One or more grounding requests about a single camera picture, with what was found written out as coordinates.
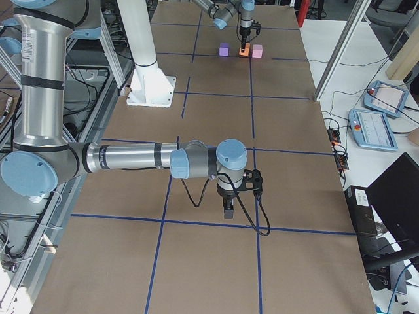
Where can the wooden beam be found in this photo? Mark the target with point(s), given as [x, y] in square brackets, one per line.
[407, 57]

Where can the white pedestal column with base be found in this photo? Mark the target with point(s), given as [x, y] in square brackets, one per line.
[149, 86]

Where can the blue teach pendant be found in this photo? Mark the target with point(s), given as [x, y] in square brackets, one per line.
[383, 97]
[371, 130]

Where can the lower blue teach pendant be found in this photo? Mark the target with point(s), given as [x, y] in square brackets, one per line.
[371, 130]

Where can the orange foam cube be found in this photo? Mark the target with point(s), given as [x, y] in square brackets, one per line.
[245, 51]

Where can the black orange power strip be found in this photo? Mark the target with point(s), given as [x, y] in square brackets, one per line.
[339, 151]

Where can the aluminium frame post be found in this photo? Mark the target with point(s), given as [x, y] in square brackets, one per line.
[350, 27]

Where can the upper blue teach pendant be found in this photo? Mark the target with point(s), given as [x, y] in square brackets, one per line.
[383, 97]

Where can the purple foam cube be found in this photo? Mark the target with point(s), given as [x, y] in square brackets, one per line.
[224, 49]

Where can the black laptop computer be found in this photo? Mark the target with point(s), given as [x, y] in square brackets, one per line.
[394, 196]

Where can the pink foam cube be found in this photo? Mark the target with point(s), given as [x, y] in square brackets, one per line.
[257, 51]

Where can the black box with label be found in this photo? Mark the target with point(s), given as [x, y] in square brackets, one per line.
[361, 212]

